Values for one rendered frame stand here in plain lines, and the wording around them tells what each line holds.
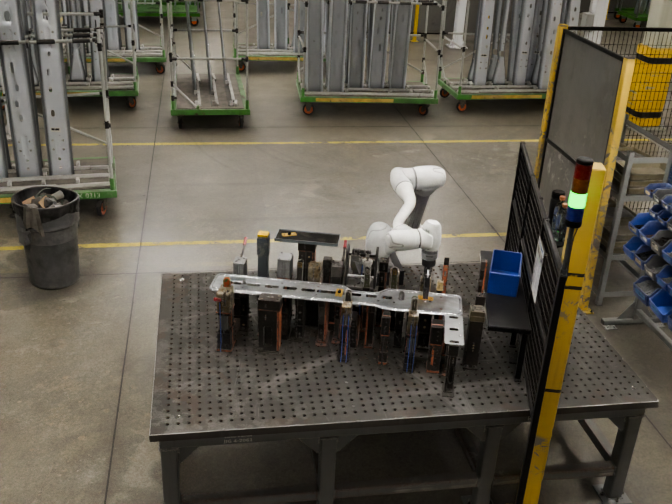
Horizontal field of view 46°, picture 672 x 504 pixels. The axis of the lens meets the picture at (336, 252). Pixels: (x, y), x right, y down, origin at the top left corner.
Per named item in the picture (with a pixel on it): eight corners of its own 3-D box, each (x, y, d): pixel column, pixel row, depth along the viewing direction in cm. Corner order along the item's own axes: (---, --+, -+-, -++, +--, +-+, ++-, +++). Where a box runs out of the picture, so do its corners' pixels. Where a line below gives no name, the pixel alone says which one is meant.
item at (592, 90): (594, 313, 625) (649, 60, 537) (577, 314, 623) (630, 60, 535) (530, 241, 744) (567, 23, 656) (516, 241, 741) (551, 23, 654)
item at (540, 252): (534, 306, 398) (544, 251, 384) (530, 285, 418) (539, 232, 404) (538, 307, 397) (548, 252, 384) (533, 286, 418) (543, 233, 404)
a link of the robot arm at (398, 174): (395, 179, 442) (418, 177, 445) (386, 162, 456) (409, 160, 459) (393, 199, 451) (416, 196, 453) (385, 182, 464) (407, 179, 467)
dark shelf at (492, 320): (487, 331, 403) (488, 325, 401) (479, 254, 483) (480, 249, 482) (531, 335, 401) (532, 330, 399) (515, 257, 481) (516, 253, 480)
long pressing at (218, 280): (206, 292, 428) (206, 290, 427) (217, 273, 448) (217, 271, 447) (462, 317, 416) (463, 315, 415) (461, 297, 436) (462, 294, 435)
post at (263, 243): (255, 304, 476) (255, 238, 457) (258, 298, 483) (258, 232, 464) (268, 305, 475) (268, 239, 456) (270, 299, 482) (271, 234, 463)
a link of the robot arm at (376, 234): (362, 250, 515) (362, 220, 504) (389, 246, 518) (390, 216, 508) (369, 262, 501) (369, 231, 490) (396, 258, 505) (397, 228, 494)
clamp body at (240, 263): (230, 318, 460) (229, 263, 445) (234, 308, 470) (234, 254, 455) (246, 320, 460) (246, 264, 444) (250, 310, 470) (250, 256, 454)
